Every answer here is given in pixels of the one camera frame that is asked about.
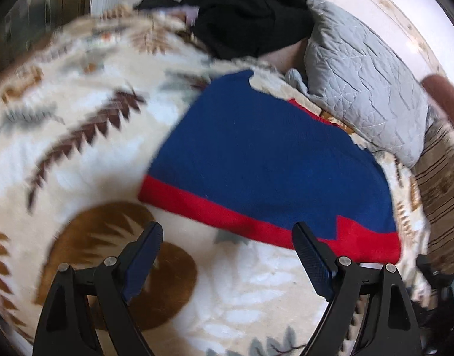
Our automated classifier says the red and blue sweater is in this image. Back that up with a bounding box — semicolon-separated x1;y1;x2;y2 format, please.
138;70;401;264

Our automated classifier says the black clothes pile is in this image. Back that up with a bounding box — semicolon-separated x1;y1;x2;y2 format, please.
134;0;315;60

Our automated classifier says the striped beige cushion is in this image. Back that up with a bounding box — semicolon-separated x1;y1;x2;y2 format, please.
412;119;454;273

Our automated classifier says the leaf pattern blanket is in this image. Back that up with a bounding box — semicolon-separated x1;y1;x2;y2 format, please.
0;9;431;355

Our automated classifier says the brown pink headboard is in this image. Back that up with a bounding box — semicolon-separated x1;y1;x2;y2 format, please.
421;74;454;126

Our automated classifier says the grey quilted pillow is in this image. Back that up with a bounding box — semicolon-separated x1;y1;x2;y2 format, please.
286;0;429;167

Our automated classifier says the purple cloth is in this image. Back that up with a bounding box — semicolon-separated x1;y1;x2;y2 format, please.
167;5;200;27

